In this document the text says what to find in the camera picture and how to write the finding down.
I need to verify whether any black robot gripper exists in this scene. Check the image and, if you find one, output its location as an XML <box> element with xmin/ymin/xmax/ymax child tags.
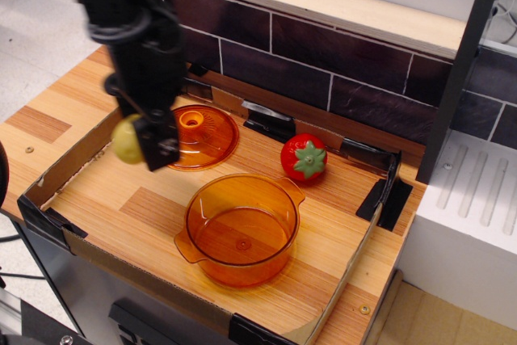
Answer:
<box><xmin>106</xmin><ymin>10</ymin><xmax>186</xmax><ymax>171</ymax></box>

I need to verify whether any yellow plastic potato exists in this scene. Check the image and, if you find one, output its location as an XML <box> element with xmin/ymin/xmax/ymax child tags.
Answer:
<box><xmin>111</xmin><ymin>114</ymin><xmax>144</xmax><ymax>165</ymax></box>

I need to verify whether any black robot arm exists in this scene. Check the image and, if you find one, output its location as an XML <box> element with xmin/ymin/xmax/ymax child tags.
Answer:
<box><xmin>78</xmin><ymin>0</ymin><xmax>187</xmax><ymax>171</ymax></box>

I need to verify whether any orange transparent pot lid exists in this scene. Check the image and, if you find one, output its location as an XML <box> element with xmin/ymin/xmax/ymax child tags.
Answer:
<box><xmin>169</xmin><ymin>104</ymin><xmax>239</xmax><ymax>170</ymax></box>

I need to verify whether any orange transparent pot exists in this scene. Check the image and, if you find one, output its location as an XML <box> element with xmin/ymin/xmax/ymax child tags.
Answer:
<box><xmin>174</xmin><ymin>174</ymin><xmax>305</xmax><ymax>288</ymax></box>

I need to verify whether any cardboard fence with black tape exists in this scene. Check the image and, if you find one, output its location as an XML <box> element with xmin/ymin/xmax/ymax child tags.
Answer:
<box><xmin>16</xmin><ymin>74</ymin><xmax>414</xmax><ymax>345</ymax></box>

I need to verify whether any red plastic strawberry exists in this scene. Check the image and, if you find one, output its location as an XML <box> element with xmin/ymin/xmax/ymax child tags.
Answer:
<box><xmin>280</xmin><ymin>133</ymin><xmax>328</xmax><ymax>181</ymax></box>

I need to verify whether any black toy oven front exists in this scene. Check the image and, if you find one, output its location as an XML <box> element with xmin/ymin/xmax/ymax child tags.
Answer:
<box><xmin>109</xmin><ymin>300</ymin><xmax>196</xmax><ymax>344</ymax></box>

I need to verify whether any toy kitchen shelf backsplash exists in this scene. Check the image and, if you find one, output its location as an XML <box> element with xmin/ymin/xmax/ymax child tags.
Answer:
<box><xmin>164</xmin><ymin>0</ymin><xmax>516</xmax><ymax>179</ymax></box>

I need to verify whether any white toy sink drainer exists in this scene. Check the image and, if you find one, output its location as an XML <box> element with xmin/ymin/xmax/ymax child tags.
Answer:
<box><xmin>398</xmin><ymin>131</ymin><xmax>516</xmax><ymax>329</ymax></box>

